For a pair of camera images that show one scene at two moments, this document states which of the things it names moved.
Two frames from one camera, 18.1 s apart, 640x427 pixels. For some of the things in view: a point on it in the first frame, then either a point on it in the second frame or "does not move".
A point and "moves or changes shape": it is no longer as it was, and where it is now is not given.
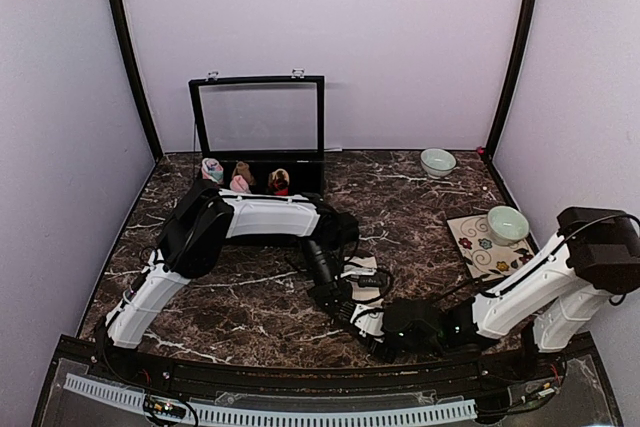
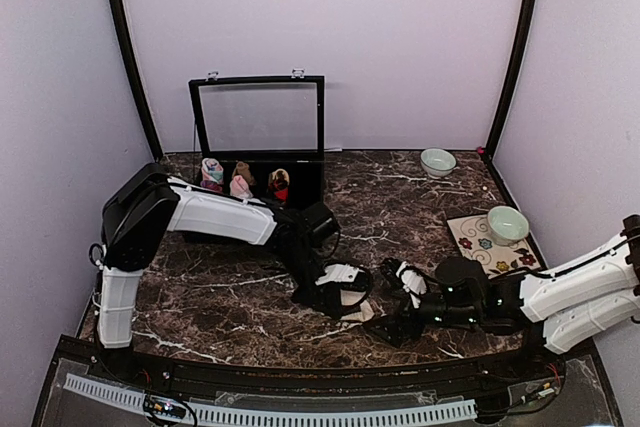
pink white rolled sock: x=238 y=184 does not move
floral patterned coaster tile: x=483 y=257 does not move
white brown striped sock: x=367 y=284 moves or changes shape
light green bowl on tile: x=507 y=225 does not move
